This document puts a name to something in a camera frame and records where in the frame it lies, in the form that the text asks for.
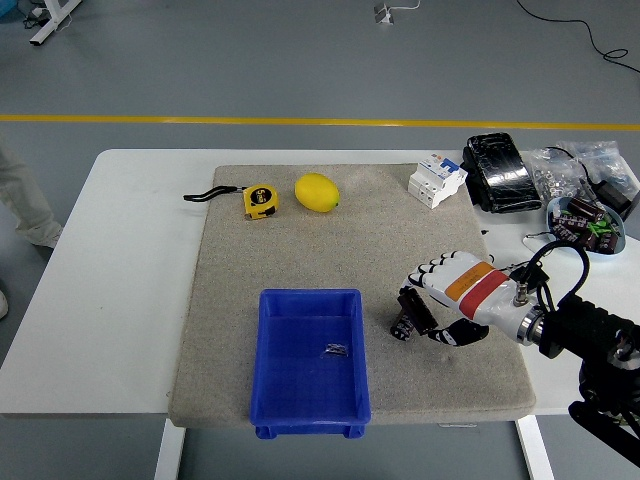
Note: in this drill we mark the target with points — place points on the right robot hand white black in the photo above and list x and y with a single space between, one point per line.
475 290

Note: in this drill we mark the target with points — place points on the dark cylindrical battery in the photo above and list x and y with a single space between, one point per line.
402 331
416 312

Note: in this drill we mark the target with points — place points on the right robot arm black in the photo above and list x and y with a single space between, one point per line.
585 320

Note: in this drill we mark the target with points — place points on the black printed cylindrical battery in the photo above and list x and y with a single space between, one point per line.
607 244
589 239
565 232

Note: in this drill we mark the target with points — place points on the black wrapped box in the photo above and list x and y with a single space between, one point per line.
502 172

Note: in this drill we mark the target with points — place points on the brown cylindrical battery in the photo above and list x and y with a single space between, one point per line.
585 209

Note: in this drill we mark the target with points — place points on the small green battery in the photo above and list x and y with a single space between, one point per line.
601 227

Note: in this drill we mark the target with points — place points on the white circuit breaker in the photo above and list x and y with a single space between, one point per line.
435 182

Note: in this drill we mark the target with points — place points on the grey-brown mat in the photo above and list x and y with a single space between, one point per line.
350 250

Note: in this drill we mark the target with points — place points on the clear bag of metal nuts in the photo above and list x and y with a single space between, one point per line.
550 180

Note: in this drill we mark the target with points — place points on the light blue bowl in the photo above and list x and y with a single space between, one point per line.
605 256

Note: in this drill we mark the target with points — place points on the small pile of screws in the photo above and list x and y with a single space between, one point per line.
335 350

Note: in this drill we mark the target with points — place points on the large black power adapter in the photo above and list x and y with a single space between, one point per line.
614 195

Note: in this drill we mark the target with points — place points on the white table leg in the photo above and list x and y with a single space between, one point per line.
167 450
535 450

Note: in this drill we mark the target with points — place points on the clear plastic bag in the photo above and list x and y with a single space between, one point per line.
607 160

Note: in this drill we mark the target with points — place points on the yellow lemon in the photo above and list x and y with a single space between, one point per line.
316 192

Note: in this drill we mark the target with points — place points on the blue plastic bin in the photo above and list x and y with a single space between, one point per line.
300 380

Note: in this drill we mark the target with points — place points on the yellow tape measure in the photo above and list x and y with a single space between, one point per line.
260 200

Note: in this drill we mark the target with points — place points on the silver floor socket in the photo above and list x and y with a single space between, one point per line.
384 13

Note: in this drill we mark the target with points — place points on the person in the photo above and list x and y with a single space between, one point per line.
25 210

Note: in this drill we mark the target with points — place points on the blue object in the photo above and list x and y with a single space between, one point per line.
6 7

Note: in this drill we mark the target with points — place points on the white desk frame leg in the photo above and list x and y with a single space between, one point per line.
50 22

